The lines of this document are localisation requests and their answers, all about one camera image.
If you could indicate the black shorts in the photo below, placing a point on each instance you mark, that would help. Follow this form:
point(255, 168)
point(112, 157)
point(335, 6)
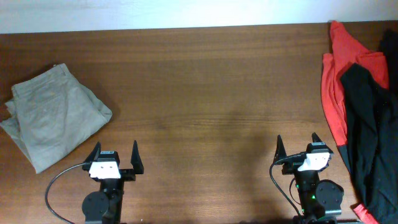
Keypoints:
point(371, 113)

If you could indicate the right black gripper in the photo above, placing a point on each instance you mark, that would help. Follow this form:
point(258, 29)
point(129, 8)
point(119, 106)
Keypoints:
point(288, 168)

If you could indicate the red and black garment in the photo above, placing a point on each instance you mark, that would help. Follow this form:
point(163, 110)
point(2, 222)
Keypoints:
point(347, 51)

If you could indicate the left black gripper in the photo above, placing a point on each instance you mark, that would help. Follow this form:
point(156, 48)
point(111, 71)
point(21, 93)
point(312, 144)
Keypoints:
point(128, 173)

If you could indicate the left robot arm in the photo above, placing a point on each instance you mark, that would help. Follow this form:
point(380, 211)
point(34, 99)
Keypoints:
point(105, 205)

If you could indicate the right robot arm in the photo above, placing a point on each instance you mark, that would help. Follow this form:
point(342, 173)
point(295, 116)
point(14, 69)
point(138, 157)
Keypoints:
point(320, 200)

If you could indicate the folded khaki trousers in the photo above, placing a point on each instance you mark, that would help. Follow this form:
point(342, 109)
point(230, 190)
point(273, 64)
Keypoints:
point(51, 115)

